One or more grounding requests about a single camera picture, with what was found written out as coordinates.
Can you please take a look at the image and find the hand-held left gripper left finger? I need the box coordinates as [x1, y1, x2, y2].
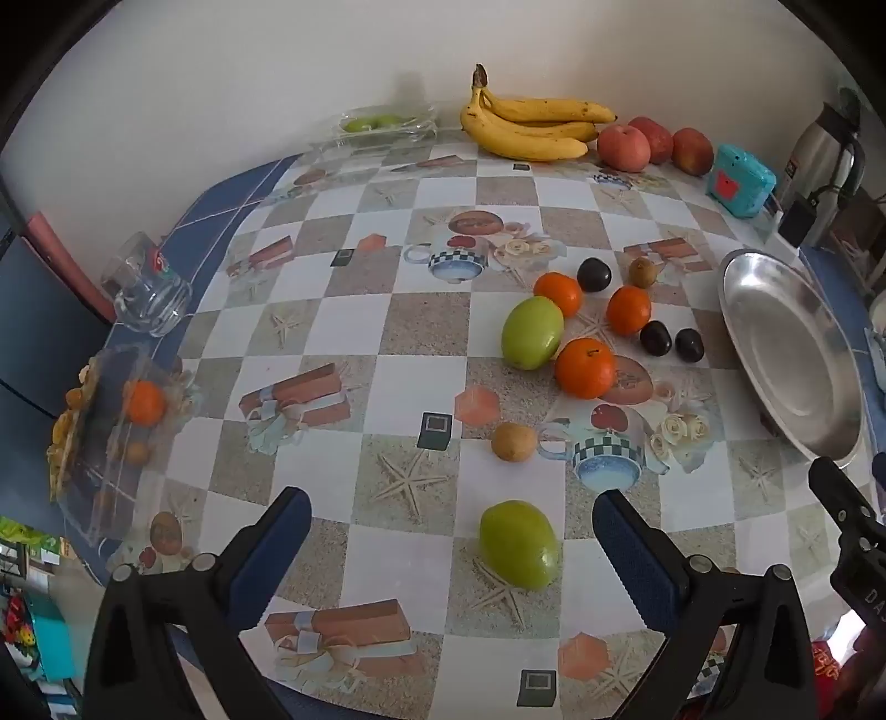
[81, 486, 312, 720]

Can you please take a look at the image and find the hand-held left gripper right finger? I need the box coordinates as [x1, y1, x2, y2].
[591, 488, 821, 720]

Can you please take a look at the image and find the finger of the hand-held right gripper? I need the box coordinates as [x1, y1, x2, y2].
[808, 455, 886, 549]

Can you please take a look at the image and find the green oval fruit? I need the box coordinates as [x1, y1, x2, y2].
[501, 295, 565, 371]
[479, 500, 562, 592]

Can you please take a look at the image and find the steel basin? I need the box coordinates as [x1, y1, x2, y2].
[718, 249, 865, 468]

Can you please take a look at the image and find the orange tangerine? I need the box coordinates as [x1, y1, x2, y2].
[554, 338, 616, 400]
[125, 380, 168, 426]
[534, 272, 584, 318]
[606, 285, 653, 337]

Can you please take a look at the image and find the clear plastic box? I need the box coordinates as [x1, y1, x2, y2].
[47, 344, 202, 544]

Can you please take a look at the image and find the printed checkered tablecloth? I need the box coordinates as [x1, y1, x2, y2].
[97, 128, 886, 720]

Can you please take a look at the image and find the black charger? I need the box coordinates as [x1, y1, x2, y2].
[779, 197, 818, 246]

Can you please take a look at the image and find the teal plastic box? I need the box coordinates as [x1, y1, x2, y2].
[705, 144, 777, 220]

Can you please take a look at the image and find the dark blue furniture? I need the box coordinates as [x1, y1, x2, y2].
[0, 208, 115, 513]

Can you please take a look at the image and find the steel thermos jug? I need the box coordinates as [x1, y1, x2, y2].
[782, 102, 866, 246]

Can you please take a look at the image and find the pale red apple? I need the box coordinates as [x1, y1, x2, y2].
[597, 125, 652, 173]

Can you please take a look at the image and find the yellow banana bunch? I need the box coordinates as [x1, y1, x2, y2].
[460, 64, 619, 163]

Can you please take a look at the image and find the clear plastic fruit package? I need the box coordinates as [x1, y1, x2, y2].
[325, 104, 440, 148]

